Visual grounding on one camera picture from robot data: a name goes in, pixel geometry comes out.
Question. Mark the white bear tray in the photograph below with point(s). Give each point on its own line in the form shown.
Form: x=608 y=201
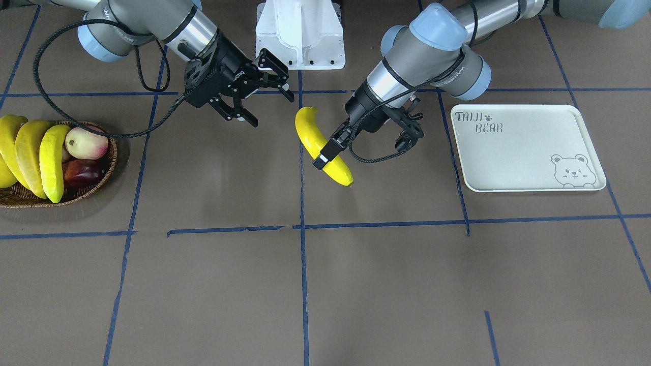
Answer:
x=525 y=148

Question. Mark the yellow banana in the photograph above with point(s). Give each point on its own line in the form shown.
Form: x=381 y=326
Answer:
x=27 y=146
x=50 y=162
x=7 y=178

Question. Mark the yellow banana front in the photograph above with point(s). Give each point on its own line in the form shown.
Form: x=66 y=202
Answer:
x=50 y=162

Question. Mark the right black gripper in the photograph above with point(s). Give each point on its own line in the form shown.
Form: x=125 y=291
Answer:
x=227 y=68

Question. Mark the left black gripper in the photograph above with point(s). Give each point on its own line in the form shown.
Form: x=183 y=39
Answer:
x=363 y=112

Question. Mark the woven wicker basket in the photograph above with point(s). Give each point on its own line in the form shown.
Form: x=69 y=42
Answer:
x=18 y=196

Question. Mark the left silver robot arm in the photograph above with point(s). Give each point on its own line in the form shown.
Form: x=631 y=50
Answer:
x=435 y=49

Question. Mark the yellow banana moved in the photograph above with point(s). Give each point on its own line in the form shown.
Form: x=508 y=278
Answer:
x=313 y=140
x=10 y=126

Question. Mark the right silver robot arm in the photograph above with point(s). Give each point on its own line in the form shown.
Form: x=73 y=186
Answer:
x=111 y=29

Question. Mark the yellow banana middle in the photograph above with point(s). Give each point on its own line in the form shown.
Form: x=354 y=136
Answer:
x=27 y=146

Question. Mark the yellow banana back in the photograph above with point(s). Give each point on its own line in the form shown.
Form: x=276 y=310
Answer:
x=7 y=178

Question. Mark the white pedestal base plate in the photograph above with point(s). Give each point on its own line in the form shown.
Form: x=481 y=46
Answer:
x=304 y=35

